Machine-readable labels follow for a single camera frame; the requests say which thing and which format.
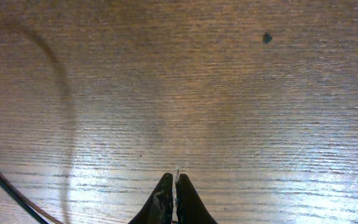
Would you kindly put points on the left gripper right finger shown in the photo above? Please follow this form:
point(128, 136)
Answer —
point(190, 208)

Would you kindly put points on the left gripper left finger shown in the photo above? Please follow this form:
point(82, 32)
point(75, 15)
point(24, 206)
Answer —
point(158, 209)

